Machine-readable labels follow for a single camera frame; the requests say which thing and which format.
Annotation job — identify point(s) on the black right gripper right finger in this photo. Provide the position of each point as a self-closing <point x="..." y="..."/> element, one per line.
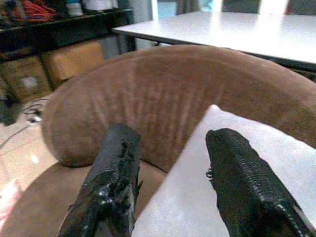
<point x="237" y="177"/>

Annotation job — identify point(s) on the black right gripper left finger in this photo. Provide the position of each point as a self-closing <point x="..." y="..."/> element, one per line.
<point x="112" y="158"/>

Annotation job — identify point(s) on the white pillow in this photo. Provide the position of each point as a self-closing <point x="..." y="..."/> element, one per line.
<point x="187" y="192"/>

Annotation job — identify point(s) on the brown fabric sofa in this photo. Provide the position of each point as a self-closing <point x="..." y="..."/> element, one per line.
<point x="160" y="86"/>

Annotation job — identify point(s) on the plain tan cardboard box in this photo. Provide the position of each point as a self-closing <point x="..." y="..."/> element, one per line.
<point x="71" y="61"/>

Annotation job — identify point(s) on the cardboard box with white label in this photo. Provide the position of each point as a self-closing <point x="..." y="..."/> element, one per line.
<point x="14" y="74"/>

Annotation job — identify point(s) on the black console table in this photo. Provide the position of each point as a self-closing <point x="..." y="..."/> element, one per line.
<point x="49" y="32"/>

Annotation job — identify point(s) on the white table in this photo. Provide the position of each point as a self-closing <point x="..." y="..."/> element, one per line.
<point x="222" y="29"/>

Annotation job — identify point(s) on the white plastic container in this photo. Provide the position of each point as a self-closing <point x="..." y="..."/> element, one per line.
<point x="74" y="7"/>

